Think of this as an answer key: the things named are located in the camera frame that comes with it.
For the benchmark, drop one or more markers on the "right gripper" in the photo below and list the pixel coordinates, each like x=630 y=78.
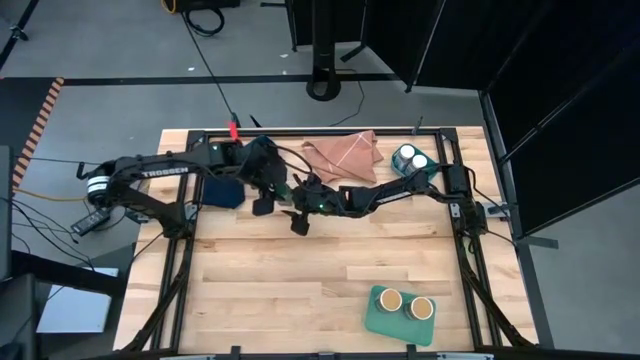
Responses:
x=320 y=200

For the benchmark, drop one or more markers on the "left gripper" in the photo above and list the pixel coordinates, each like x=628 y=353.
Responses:
x=260 y=167

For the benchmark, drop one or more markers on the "furikake seasoning jar tan lid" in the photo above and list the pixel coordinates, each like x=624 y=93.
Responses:
x=421 y=308
x=390 y=300

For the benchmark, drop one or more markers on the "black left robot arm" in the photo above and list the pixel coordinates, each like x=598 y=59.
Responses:
x=160 y=170

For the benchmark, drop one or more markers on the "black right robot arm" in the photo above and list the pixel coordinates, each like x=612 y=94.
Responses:
x=395 y=192

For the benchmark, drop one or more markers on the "navy blue cloth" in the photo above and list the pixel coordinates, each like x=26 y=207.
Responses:
x=222 y=194

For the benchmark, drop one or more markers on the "red tag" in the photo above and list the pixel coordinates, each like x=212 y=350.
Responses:
x=233 y=131

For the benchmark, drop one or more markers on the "pink striped cloth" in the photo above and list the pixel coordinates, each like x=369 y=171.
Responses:
x=345 y=157

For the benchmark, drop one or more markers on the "teal plastic bin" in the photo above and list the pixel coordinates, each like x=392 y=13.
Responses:
x=397 y=169

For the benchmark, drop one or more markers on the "green plastic tray lid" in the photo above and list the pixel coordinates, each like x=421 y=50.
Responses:
x=395 y=330

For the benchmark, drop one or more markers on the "black stand pole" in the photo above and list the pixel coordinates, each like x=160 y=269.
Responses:
x=324 y=50

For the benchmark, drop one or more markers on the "black power adapter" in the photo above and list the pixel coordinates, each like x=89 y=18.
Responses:
x=90 y=222

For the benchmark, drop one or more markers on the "black partition panel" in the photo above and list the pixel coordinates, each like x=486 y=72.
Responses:
x=500 y=40
x=350 y=20
x=395 y=35
x=575 y=150

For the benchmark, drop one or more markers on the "black equipment box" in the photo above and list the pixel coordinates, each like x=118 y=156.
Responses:
x=210 y=4

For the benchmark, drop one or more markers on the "black side table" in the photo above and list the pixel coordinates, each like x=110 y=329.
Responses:
x=60 y=274

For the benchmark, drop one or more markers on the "black tripod leg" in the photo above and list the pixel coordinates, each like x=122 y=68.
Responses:
x=19 y=34

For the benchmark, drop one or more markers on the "black metal table frame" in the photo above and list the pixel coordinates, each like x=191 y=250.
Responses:
x=290 y=133

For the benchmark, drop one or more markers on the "black hook bracket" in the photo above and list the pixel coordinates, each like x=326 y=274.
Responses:
x=80 y=171

